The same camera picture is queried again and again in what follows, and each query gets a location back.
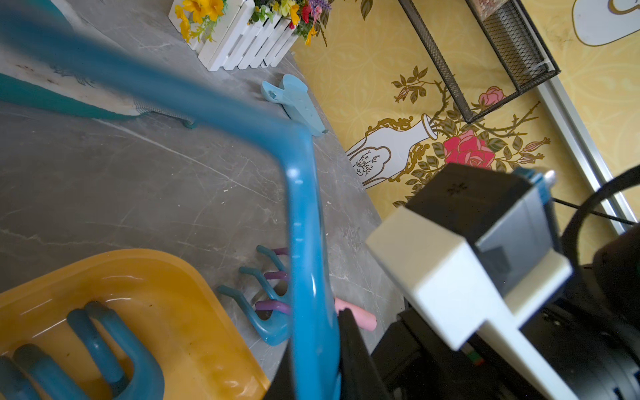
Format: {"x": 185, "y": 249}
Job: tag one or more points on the light blue dustpan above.
{"x": 292, "y": 94}

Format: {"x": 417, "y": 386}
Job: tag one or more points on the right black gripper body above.
{"x": 597, "y": 357}

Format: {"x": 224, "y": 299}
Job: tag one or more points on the blue rake yellow handle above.
{"x": 89, "y": 354}
{"x": 315, "y": 339}
{"x": 270, "y": 316}

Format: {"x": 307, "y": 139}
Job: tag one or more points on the black wire mesh basket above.
{"x": 486, "y": 52}

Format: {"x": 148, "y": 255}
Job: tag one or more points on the teal white garden glove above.
{"x": 33, "y": 83}

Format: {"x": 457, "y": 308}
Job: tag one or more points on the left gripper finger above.
{"x": 360, "y": 378}

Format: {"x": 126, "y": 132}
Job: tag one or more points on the white fence flower planter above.
{"x": 247, "y": 34}

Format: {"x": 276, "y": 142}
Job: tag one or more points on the yellow plastic storage box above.
{"x": 169, "y": 307}

